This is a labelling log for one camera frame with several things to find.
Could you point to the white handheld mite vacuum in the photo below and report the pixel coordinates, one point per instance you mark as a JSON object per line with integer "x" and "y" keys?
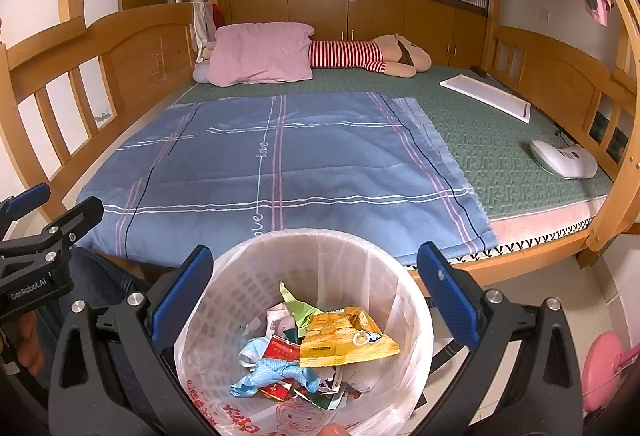
{"x": 562, "y": 161}

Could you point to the white plastic wastebasket with liner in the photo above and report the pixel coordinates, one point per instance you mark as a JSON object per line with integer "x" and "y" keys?
{"x": 250, "y": 276}

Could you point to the green paper scrap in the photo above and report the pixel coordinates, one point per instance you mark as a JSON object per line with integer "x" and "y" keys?
{"x": 297, "y": 308}

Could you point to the pink pillow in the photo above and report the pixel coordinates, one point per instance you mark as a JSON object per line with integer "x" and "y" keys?
{"x": 260, "y": 54}

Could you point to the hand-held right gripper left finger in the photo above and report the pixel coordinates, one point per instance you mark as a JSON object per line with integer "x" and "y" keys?
{"x": 182, "y": 291}

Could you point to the pink plastic object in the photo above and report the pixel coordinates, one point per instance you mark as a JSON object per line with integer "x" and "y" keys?
{"x": 605, "y": 366}

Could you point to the person's blue jeans leg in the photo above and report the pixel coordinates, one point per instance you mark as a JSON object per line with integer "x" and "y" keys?
{"x": 100, "y": 276}

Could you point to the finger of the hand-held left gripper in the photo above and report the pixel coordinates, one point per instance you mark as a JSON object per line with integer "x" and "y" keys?
{"x": 75, "y": 221}
{"x": 30, "y": 201}

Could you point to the striped plush doll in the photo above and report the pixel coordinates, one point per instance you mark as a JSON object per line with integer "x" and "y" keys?
{"x": 350, "y": 54}

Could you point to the wooden bunk bed frame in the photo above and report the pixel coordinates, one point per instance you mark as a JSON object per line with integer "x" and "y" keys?
{"x": 135, "y": 51}

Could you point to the red packet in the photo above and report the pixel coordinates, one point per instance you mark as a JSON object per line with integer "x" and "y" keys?
{"x": 281, "y": 348}

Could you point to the yellow snack packet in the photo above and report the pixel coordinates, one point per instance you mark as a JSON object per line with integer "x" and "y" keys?
{"x": 345, "y": 336}

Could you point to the blue plaid blanket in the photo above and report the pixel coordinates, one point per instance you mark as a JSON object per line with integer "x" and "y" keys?
{"x": 325, "y": 156}

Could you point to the white flat board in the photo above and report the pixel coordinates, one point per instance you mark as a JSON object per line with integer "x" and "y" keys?
{"x": 485, "y": 96}

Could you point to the green bed mat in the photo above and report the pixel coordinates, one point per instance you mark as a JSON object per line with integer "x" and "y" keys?
{"x": 500, "y": 156}

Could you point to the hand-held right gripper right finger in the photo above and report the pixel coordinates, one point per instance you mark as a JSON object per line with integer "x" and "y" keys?
{"x": 445, "y": 291}

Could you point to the wooden wall cabinet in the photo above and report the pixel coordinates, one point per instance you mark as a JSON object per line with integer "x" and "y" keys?
{"x": 400, "y": 26}

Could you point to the white hanging cloth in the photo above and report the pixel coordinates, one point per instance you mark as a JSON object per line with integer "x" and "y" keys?
{"x": 200, "y": 1}

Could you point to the pink white wrapper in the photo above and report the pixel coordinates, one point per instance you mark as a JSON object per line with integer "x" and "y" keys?
{"x": 277, "y": 318}

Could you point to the person's left hand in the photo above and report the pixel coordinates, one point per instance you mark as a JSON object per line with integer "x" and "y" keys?
{"x": 31, "y": 341}

